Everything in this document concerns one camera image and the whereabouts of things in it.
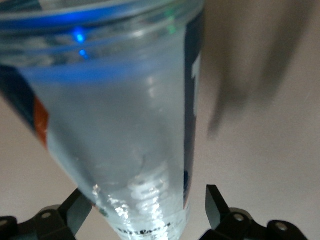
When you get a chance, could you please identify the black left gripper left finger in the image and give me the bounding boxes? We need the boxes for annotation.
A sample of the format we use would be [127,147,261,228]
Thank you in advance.
[0,187,95,240]

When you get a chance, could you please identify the brown table mat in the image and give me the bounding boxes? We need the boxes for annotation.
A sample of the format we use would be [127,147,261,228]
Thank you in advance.
[0,0,320,240]

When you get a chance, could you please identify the clear Wilson tennis ball can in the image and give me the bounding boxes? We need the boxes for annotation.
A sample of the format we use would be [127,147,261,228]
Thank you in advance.
[0,0,206,240]

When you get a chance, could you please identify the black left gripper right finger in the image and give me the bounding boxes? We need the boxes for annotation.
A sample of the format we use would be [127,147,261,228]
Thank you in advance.
[199,184,308,240]

